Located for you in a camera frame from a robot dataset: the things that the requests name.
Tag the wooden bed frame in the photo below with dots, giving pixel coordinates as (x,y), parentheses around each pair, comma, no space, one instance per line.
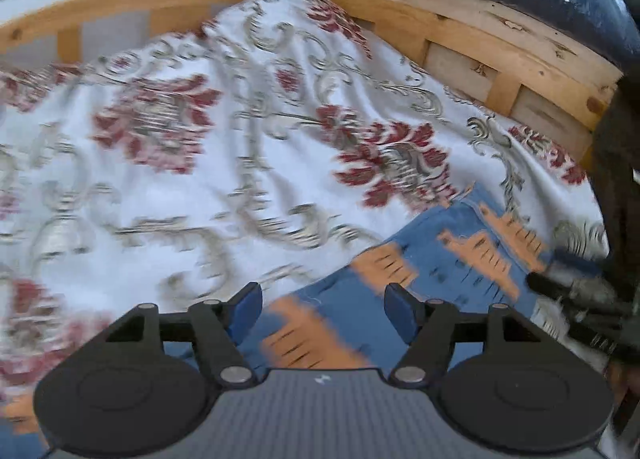
(450,34)

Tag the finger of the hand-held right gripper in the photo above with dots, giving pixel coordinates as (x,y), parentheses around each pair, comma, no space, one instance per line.
(597,336)
(570,284)

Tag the blue pants with orange print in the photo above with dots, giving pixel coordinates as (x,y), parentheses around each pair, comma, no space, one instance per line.
(450,259)

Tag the floral bedspread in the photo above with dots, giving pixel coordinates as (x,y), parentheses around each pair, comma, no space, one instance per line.
(225,149)

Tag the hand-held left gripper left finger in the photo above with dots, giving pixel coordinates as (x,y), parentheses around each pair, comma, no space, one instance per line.
(248,306)

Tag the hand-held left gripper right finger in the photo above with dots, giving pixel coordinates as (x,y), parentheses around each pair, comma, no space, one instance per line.
(400,311)

